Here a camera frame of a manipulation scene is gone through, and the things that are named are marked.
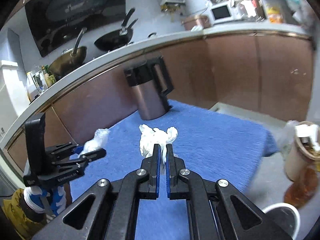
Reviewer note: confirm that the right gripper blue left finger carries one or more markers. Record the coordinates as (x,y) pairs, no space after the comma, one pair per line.
(154,172)

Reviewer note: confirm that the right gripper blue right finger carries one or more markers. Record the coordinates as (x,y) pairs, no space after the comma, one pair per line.
(171,173)

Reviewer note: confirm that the white tissue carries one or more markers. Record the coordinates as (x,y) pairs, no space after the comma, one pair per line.
(151,136)

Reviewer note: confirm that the clear white plastic bag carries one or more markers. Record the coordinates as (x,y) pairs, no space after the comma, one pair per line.
(99,141)

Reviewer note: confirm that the steel trash bin white rim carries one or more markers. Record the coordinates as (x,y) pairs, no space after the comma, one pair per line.
(286,216)

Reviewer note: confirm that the blue white gloved hand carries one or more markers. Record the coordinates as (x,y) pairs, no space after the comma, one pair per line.
(41,200)

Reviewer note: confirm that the blue towel on table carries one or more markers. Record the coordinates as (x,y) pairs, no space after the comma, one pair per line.
(211,144)

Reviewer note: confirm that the white jug on counter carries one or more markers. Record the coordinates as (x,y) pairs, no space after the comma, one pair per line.
(32,91)

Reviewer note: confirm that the clear glass utensil jar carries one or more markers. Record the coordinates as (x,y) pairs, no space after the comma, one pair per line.
(39,81)

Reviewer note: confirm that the black and copper electric kettle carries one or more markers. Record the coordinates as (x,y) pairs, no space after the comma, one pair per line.
(151,83)

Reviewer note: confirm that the cooking oil bottle yellow cap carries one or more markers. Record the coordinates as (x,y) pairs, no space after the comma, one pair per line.
(303,188)

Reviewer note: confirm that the pot lid on counter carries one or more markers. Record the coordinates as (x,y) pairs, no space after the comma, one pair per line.
(152,34)

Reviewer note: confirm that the beige full waste bucket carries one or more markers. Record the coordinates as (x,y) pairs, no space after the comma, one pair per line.
(298,142)

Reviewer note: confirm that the black frying pan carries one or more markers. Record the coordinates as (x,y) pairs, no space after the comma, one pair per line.
(118,38)

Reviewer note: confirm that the black range hood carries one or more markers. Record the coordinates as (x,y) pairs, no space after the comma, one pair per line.
(54,22)

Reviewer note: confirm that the white microwave oven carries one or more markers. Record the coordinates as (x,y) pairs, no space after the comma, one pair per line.
(222,13)

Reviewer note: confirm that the yellow oil bottle on counter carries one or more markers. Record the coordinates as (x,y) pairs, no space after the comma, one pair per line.
(274,13)

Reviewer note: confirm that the bronze wok with handle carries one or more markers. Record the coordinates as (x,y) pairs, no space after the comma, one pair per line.
(69,60)

